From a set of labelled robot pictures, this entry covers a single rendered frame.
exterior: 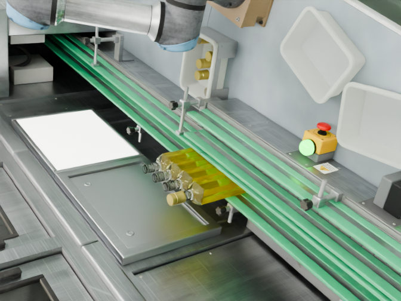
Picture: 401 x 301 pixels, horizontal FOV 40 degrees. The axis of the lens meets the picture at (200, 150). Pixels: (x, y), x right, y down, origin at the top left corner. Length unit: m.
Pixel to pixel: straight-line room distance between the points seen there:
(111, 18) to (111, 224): 0.59
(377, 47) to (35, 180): 1.10
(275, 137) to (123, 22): 0.55
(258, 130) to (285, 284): 0.46
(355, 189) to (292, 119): 0.34
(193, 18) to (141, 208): 0.59
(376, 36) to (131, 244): 0.86
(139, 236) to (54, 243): 0.24
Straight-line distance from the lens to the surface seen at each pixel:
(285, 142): 1.62
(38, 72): 2.59
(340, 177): 1.51
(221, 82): 1.87
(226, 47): 1.82
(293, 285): 1.60
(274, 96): 1.74
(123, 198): 1.75
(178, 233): 1.62
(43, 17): 1.56
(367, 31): 1.49
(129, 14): 1.57
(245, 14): 1.67
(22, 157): 1.95
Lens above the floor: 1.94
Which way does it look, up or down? 35 degrees down
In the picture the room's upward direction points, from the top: 102 degrees counter-clockwise
